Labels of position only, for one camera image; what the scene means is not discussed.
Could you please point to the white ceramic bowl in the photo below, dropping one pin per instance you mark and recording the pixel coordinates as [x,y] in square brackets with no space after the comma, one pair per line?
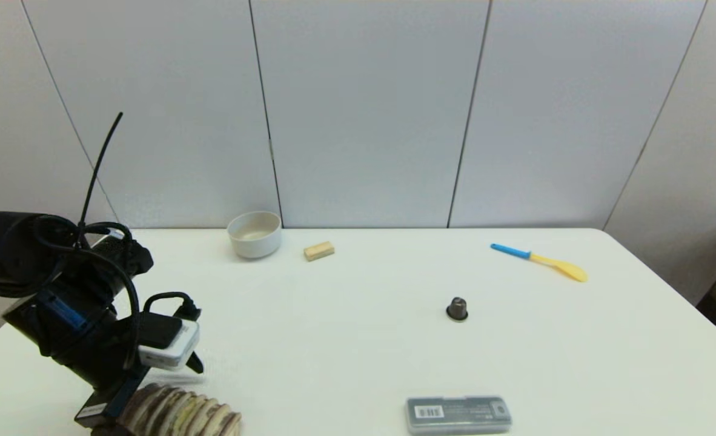
[255,239]

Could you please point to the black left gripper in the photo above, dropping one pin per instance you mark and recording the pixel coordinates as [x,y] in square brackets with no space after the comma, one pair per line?
[85,345]

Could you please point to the dark brown coffee capsule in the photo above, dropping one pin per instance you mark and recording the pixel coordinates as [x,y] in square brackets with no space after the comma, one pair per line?
[457,309]

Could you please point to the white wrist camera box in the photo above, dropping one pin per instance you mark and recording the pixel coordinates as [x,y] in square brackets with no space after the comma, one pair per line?
[173,348]

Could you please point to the twisted brown long bread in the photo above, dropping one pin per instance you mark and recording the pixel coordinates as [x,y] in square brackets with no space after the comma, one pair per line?
[182,415]

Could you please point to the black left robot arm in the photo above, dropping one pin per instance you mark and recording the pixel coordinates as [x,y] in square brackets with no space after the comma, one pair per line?
[0,242]

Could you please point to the grey plastic case with barcode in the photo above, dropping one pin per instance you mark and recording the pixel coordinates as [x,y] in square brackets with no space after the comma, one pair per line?
[458,415]

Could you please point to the small tan wafer block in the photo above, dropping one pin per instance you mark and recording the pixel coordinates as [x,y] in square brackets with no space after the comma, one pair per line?
[319,251]

